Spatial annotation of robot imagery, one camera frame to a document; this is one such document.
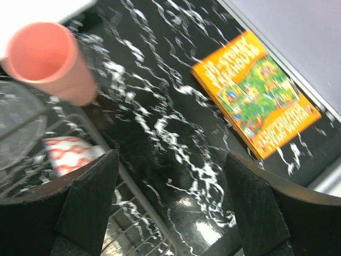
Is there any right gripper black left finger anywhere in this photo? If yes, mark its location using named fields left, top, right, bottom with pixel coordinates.
left=1, top=150, right=119, bottom=255

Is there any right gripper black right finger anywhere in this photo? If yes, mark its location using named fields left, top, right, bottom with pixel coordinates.
left=224, top=153, right=340, bottom=255

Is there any blue geometric patterned bowl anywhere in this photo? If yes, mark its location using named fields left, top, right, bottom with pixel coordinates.
left=43, top=136, right=105, bottom=177

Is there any orange treehouse book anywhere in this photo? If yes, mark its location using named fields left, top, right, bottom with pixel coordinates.
left=191, top=30, right=321, bottom=159

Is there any clear glass bowl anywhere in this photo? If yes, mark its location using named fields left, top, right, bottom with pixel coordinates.
left=1, top=81, right=47, bottom=170

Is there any pink plastic cup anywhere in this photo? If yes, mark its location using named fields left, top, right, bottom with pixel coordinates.
left=1, top=22, right=98, bottom=106

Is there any white dry-erase board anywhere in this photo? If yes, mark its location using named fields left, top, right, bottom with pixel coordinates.
left=1, top=0, right=96, bottom=59

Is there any black wire dish rack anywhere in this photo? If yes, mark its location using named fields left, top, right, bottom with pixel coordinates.
left=1, top=106, right=180, bottom=255

